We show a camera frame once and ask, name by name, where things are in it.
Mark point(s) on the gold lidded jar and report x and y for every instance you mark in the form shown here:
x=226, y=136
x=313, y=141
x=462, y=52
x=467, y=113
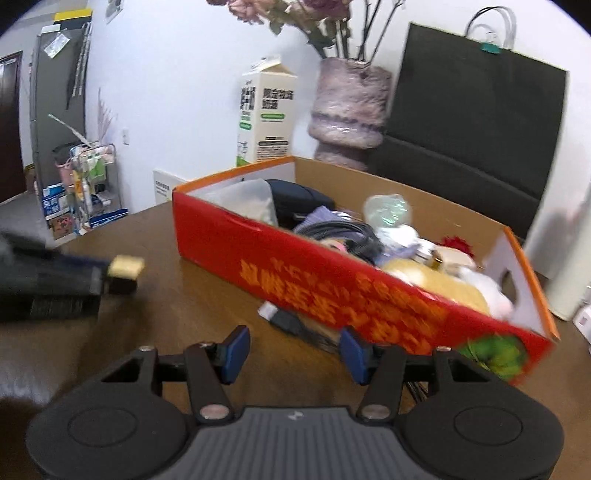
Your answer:
x=429, y=254

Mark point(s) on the black paper bag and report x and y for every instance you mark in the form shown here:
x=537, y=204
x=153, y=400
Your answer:
x=475, y=129

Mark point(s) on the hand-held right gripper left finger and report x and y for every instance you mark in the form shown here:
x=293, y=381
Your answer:
x=235, y=351

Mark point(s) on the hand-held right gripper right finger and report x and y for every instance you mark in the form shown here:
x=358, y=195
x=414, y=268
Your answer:
x=353, y=359

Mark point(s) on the yellow black box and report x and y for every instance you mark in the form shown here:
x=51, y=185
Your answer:
x=74, y=15

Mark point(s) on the white milk carton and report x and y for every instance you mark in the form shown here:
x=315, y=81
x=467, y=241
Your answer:
x=268, y=115

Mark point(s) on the dried flower bouquet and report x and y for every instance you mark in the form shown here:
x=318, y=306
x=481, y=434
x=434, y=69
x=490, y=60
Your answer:
x=318, y=23

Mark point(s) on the white charger block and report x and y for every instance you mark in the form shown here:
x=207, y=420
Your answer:
x=584, y=321

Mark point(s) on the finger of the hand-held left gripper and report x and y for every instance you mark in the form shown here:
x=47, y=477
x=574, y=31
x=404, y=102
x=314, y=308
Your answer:
x=69, y=295
x=69, y=261

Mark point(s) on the blue white carton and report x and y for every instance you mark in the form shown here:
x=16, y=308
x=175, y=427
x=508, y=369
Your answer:
x=54, y=201

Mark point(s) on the red ribbon flower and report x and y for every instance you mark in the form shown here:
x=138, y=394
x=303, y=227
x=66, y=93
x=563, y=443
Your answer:
x=457, y=244

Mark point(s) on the wooden desktop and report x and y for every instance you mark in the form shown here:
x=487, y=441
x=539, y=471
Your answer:
x=184, y=295

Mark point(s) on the dark brown door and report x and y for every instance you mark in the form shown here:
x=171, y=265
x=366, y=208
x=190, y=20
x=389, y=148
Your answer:
x=10, y=129

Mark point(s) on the yellow sponge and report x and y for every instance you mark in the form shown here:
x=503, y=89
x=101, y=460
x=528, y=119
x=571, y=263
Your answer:
x=429, y=281

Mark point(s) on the grey refrigerator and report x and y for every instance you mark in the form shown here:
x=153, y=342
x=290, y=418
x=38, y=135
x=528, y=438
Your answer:
x=57, y=106

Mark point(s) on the small gold block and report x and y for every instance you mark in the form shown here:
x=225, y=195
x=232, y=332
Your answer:
x=127, y=266

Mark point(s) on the white fluffy wad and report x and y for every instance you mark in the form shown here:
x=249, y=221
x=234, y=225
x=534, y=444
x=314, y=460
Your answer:
x=489, y=293

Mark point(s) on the red cardboard box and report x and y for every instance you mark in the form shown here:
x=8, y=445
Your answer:
x=323, y=286

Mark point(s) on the iridescent plastic wrap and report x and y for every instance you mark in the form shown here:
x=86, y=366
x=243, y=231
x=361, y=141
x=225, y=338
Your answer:
x=388, y=211

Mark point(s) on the lavender cloth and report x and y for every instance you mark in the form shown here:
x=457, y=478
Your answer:
x=323, y=217

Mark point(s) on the black pouch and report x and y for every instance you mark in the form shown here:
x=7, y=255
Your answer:
x=300, y=198

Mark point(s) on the white thermos bottle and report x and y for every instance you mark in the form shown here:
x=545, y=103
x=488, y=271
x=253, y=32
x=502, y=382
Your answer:
x=561, y=277

